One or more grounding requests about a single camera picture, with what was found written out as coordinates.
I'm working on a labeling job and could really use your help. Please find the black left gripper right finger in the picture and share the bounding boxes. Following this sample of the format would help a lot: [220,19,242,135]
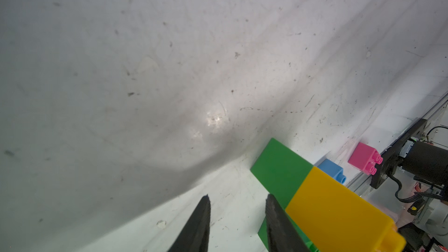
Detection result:
[265,194,310,252]

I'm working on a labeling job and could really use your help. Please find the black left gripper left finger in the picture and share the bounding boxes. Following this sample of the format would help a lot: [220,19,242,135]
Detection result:
[168,195,211,252]

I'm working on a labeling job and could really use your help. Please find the green lego brick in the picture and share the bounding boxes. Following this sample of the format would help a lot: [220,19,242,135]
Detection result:
[258,217,319,252]
[250,138,313,208]

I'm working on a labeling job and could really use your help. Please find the magenta lego brick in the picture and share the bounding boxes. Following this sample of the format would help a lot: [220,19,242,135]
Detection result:
[348,142,383,175]

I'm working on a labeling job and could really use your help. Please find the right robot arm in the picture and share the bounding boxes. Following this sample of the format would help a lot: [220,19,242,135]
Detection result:
[399,140,448,201]

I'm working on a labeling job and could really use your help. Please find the blue lego brick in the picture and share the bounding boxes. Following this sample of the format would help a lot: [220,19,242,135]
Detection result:
[317,159,347,184]

